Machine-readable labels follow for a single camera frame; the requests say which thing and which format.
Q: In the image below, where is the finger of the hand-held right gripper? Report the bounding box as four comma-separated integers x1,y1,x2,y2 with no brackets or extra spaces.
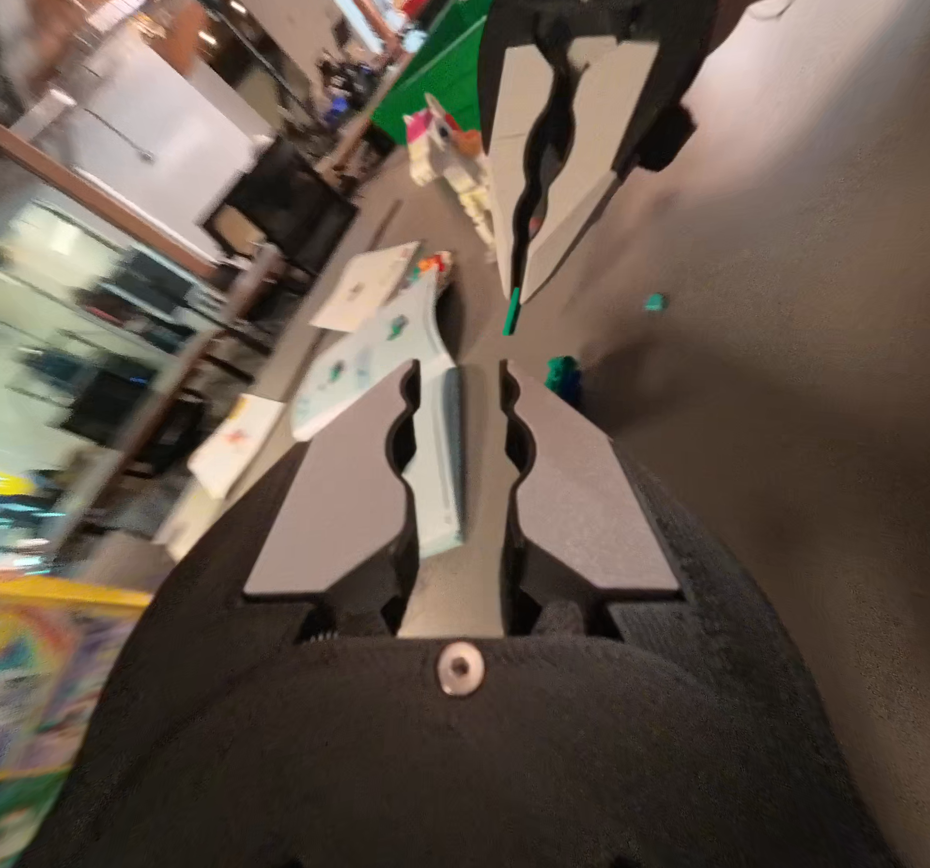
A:
519,36,662,304
483,36,575,301

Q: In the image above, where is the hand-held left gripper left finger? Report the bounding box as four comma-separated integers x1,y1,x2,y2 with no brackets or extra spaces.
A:
242,358,424,618

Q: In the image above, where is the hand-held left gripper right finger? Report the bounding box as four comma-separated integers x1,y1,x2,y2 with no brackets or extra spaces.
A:
498,359,682,622

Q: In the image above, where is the green and blue lego assembly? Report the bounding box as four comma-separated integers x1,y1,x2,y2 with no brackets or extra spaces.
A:
545,354,584,405

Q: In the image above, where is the white lego unicorn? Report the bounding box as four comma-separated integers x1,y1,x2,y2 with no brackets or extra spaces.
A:
403,92,498,262

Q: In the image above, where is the pile of small lego bricks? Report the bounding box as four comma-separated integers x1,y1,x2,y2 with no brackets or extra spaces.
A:
407,250,455,284

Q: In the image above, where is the colourful lego box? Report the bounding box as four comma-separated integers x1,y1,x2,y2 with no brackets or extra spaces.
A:
0,577,154,868

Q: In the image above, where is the green plastic bin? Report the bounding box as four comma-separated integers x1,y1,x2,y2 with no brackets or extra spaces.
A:
371,0,513,150

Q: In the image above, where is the booklet with orange picture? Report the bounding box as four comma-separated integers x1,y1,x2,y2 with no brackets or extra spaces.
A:
187,394,288,500

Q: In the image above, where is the open instruction booklet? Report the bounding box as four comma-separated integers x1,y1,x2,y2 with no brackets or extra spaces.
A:
291,265,466,560

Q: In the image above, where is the closed white instruction booklet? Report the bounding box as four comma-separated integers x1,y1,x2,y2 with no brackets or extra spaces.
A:
309,239,422,335

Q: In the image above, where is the black office chair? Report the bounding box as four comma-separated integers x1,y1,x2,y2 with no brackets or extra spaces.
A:
202,138,360,280

